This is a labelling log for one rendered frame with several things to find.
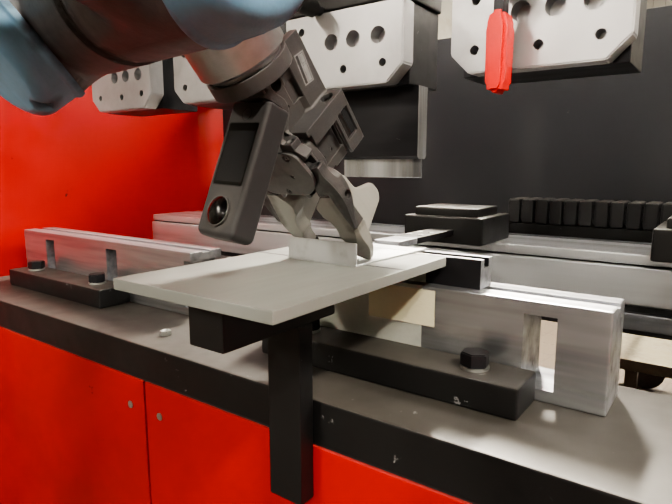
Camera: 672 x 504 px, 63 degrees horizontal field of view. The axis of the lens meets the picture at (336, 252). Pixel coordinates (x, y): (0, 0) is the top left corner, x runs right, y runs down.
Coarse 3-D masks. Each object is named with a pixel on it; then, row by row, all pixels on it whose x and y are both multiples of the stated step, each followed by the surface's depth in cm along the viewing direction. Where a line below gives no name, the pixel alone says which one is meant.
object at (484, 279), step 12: (420, 252) 60; (432, 252) 59; (444, 252) 59; (456, 264) 56; (468, 264) 55; (480, 264) 54; (432, 276) 58; (444, 276) 57; (456, 276) 56; (468, 276) 55; (480, 276) 54; (480, 288) 55
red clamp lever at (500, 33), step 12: (504, 0) 44; (504, 12) 44; (492, 24) 44; (504, 24) 44; (492, 36) 44; (504, 36) 44; (492, 48) 44; (504, 48) 44; (492, 60) 44; (504, 60) 44; (492, 72) 45; (504, 72) 44; (492, 84) 45; (504, 84) 45
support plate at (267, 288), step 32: (256, 256) 56; (288, 256) 56; (416, 256) 56; (128, 288) 44; (160, 288) 42; (192, 288) 42; (224, 288) 42; (256, 288) 42; (288, 288) 42; (320, 288) 42; (352, 288) 42; (256, 320) 36
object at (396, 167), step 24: (360, 96) 60; (384, 96) 59; (408, 96) 57; (360, 120) 61; (384, 120) 59; (408, 120) 57; (360, 144) 61; (384, 144) 59; (408, 144) 58; (360, 168) 63; (384, 168) 61; (408, 168) 59
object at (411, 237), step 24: (408, 216) 80; (432, 216) 78; (456, 216) 76; (480, 216) 76; (504, 216) 80; (384, 240) 65; (408, 240) 66; (432, 240) 78; (456, 240) 76; (480, 240) 74
